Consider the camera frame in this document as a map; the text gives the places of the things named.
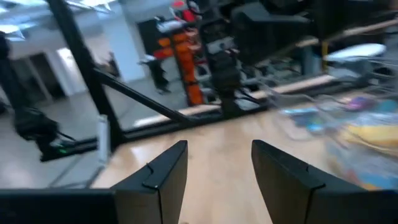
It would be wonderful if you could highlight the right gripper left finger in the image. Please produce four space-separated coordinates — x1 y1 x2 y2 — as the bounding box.
0 139 189 224

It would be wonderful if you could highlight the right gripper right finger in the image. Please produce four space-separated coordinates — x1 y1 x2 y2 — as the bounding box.
251 139 398 224

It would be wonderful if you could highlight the yellow ramen noodle pack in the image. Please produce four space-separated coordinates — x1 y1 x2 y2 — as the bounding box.
338 124 398 149

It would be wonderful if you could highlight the green toothbrush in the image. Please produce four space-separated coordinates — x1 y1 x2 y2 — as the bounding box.
346 96 376 112

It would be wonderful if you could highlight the teal blue spoon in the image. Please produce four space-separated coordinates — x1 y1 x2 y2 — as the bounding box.
377 99 398 114

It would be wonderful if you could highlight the clear plastic bin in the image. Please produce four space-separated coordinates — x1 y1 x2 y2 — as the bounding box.
323 102 398 191
266 83 398 141

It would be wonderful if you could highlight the black box with green light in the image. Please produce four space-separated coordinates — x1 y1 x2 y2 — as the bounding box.
14 107 98 163

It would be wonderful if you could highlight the person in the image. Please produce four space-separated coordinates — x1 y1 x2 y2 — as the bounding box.
139 53 172 95

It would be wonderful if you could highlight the white trash can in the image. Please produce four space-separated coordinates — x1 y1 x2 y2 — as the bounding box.
323 42 387 76

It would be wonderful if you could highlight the wooden top workbench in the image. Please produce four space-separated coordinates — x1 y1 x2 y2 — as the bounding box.
295 18 398 48

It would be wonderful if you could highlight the black aluminium table frame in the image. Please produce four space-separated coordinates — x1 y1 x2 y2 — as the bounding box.
46 0 398 163

